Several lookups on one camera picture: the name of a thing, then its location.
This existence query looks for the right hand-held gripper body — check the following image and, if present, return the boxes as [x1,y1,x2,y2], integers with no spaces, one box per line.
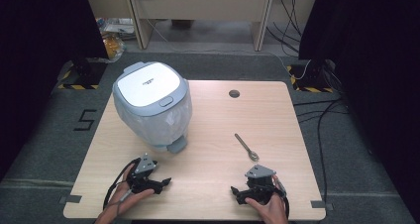
[243,164,282,206]

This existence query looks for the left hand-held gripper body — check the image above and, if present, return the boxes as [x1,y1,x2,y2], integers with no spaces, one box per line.
[126,153,163,196]

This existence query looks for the metal spoon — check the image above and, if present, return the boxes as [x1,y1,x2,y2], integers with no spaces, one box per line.
[234,133,261,163]

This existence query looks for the white grey pedal trash can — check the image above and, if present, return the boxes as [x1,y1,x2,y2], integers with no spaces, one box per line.
[112,60,193,155]

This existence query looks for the person's right hand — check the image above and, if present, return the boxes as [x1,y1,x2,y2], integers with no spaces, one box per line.
[244,175,289,224]

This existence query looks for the person's left hand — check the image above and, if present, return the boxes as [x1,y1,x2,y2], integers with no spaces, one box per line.
[94,170,156,224]

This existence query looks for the clear plastic bin liner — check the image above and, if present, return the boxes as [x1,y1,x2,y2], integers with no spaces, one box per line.
[114,92,193,149]

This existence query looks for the grey tape strip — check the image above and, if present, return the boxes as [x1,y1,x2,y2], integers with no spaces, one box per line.
[58,194,83,205]
[310,200,334,211]

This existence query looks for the black stand base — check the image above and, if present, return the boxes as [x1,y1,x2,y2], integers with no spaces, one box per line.
[57,56,109,91]
[286,58,335,94]

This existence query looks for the clear bag with yellow contents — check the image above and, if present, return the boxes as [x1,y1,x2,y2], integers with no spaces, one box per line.
[100,31,127,63]

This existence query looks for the pile of packaged goods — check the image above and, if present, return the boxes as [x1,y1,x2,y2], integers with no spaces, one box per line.
[95,17,137,41]

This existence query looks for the black curtain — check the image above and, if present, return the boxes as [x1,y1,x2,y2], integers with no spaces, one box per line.
[0,0,109,182]
[298,0,420,222]

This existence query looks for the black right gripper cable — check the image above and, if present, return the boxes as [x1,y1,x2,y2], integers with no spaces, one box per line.
[274,176,291,219]

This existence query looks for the black floor cable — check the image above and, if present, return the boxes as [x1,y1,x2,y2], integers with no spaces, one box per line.
[292,97,352,206]

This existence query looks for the black plugged power cables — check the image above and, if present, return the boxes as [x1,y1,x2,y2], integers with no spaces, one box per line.
[265,0,303,55]

